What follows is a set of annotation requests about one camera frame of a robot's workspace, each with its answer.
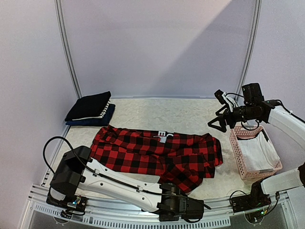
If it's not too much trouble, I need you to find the red black plaid shirt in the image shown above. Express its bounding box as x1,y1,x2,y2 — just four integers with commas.
91,125,223,193

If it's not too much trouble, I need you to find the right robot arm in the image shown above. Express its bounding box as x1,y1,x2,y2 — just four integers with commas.
208,83,305,208

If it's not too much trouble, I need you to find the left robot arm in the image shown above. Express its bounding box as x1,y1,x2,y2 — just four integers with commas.
46,146,205,223

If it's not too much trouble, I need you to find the pink plastic laundry basket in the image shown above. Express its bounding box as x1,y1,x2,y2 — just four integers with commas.
229,126,283,180

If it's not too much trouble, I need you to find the folded navy blue garment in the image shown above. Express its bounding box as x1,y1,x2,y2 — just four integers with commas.
65,104,115,127

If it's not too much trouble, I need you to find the folded black garment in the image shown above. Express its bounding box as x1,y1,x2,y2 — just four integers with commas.
65,91,111,122

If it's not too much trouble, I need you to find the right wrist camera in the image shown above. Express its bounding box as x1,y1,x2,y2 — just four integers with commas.
214,90,238,112

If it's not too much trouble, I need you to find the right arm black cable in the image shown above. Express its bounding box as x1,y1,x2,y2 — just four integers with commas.
226,92,305,131

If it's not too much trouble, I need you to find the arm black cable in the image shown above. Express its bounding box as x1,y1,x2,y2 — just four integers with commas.
226,92,305,131
42,135,213,213

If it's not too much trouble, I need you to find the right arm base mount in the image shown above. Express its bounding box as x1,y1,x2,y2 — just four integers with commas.
229,190,280,216

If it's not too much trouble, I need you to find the right aluminium corner post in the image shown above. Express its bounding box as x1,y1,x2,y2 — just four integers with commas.
236,0,262,94

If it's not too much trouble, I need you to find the aluminium corner post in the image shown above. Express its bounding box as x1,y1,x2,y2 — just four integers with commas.
54,0,82,99
236,0,262,94

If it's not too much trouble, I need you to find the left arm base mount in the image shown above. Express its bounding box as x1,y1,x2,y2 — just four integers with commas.
46,191,89,219

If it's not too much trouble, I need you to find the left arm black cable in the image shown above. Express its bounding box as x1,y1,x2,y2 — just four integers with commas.
42,135,213,213

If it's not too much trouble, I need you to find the left aluminium corner post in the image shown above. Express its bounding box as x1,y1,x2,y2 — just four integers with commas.
54,0,82,99

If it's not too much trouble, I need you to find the aluminium front rail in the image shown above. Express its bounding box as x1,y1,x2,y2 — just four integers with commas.
19,185,300,229

